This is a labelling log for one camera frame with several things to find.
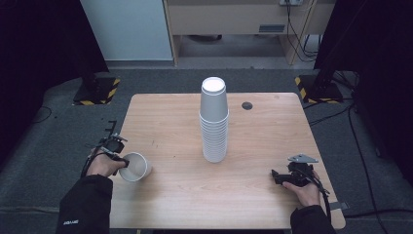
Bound white cabinet panel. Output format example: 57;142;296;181
80;0;174;62

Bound long black floor cable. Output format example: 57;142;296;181
303;97;413;234

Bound stack of white paper cups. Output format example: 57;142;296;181
199;76;230;164

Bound hand-held gripper cable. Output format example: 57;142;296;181
80;141;109;178
303;169;333;222

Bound beige wooden desk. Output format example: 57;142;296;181
163;0;336;66

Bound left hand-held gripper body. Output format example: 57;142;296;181
96;132;129;159

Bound black hanging cables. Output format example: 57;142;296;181
284;0;321;63

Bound left hand-held gripper cable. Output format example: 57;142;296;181
80;141;109;178

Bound grey table corner bracket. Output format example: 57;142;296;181
330;201;351;212

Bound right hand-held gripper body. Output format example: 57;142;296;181
286;153;319;188

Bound black metal stand pole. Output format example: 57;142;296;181
314;0;371;86

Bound right hand-held gripper cable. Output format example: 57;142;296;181
303;169;333;222

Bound black yellow-striped stand base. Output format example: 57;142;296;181
72;75;122;106
294;74;345;105

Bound person's left hand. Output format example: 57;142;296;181
85;147;129;178

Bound person's right hand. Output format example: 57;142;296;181
281;170;323;210

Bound thin black floor cable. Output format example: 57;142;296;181
31;105;54;125

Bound single white paper cup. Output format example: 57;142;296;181
118;151;153;183

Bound black curtain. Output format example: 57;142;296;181
314;0;413;186
0;0;110;164

